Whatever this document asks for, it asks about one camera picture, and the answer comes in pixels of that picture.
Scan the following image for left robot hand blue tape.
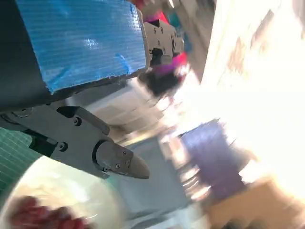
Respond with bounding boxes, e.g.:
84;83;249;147
0;0;186;180

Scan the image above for purple toy grapes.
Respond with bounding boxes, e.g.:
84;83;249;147
9;195;89;229

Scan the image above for white square plate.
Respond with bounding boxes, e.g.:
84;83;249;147
0;155;126;229

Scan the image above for green cutting mat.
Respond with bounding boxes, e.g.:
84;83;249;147
0;126;44;193

